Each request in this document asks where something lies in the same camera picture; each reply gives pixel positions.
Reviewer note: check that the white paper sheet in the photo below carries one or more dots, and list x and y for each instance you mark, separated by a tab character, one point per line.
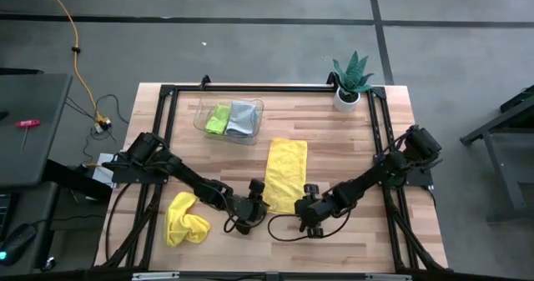
102	177

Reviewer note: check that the green microfiber towel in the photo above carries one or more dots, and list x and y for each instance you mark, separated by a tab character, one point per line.
218	120

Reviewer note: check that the black aluminium frame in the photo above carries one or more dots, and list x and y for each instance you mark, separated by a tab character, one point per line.
271	88

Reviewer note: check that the dark desk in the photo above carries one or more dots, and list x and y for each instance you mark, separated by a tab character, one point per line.
33	206

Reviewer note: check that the grey desk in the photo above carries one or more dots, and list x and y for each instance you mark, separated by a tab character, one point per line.
41	147

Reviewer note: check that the silver metal bracket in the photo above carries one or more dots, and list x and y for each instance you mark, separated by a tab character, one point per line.
388	277
154	276

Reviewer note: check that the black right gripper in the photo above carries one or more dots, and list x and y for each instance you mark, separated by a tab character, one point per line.
315	210

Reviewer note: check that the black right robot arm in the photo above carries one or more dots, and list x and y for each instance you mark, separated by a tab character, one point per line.
367	181

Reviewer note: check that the black metal cart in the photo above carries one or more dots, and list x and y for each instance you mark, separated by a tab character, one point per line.
509	168

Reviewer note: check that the green plant in white pot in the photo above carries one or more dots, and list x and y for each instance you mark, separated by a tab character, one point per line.
352	78

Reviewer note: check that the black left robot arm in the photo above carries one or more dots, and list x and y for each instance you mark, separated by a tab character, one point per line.
196	185

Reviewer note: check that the yellow microfiber towel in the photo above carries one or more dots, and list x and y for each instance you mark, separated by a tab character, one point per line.
285	172
179	227

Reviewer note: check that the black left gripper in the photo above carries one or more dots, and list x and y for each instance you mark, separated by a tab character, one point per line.
250	208

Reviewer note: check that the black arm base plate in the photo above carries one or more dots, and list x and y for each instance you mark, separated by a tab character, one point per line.
419	179
125	177

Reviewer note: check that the black computer mouse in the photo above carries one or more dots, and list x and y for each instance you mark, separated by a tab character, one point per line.
18	241

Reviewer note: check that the clear plastic bin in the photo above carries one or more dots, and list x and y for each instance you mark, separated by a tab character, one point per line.
200	114

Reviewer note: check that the grey waffle microfiber towel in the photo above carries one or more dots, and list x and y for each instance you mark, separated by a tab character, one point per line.
242	118

